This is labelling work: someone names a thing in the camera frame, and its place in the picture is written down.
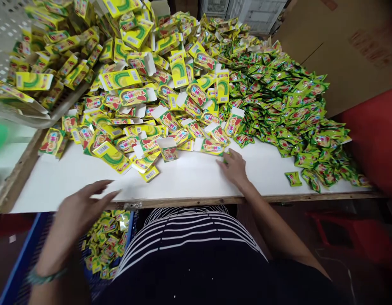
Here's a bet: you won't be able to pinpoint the person's left hand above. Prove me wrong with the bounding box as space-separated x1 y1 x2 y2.
55 179 122 236

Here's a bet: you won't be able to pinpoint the person's right hand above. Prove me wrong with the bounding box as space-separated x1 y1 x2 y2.
215 148 251 191

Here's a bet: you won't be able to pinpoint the pile of green sachets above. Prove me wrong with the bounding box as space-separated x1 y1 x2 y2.
199 12 373 194
81 209 134 280

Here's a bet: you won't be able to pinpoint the blue plastic crate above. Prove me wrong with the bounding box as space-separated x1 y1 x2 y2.
0 209 140 305

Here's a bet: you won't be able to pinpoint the person's body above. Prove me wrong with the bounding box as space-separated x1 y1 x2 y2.
97 205 346 305

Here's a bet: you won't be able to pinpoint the pile of yellow cartons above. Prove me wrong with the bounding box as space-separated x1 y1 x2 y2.
0 0 103 112
39 0 247 183

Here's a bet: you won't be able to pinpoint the white plastic basket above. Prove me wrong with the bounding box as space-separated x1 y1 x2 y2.
0 0 100 129

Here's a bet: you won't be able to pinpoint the white plastic crates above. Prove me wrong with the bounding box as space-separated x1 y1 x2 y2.
201 0 289 35

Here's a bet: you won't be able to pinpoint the red plastic stool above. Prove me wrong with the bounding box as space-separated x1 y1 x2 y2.
305 209 392 265

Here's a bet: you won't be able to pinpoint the brown cardboard box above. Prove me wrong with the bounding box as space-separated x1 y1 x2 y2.
271 0 392 119

